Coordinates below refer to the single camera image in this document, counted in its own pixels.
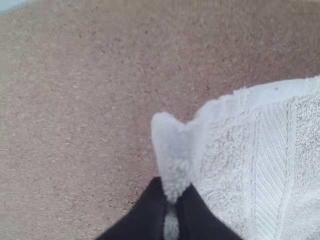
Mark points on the pale towel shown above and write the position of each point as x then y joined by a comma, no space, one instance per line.
250,162

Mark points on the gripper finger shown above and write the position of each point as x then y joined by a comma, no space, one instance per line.
197,220
147,210

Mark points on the cork mat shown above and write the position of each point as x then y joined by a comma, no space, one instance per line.
75,100

